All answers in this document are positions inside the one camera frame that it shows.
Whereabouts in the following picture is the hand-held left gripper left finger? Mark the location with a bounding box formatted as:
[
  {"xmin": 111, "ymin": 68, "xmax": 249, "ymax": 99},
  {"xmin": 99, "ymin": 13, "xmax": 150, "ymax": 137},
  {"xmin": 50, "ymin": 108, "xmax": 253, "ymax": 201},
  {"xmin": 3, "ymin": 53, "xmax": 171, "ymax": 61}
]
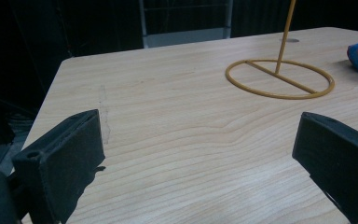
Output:
[{"xmin": 11, "ymin": 108, "xmax": 106, "ymax": 224}]

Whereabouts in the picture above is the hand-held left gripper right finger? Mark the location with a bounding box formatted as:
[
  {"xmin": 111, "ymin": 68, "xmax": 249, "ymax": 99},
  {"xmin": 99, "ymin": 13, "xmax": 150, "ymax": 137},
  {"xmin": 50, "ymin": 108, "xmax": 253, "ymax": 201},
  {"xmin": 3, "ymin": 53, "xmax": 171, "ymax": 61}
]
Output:
[{"xmin": 292, "ymin": 111, "xmax": 358, "ymax": 224}]

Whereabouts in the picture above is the yellow metal wire stand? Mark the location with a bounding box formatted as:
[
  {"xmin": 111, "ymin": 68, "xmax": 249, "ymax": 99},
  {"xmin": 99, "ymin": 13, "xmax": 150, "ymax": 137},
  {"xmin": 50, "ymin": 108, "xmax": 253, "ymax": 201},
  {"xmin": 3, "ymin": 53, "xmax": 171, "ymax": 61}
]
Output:
[{"xmin": 225, "ymin": 0, "xmax": 336, "ymax": 101}]

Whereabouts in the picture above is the grey metal frame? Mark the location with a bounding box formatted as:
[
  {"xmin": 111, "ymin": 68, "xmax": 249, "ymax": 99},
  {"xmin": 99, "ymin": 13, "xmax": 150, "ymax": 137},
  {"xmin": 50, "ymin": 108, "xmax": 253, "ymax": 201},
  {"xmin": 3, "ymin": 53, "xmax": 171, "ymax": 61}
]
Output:
[{"xmin": 138, "ymin": 0, "xmax": 234, "ymax": 49}]

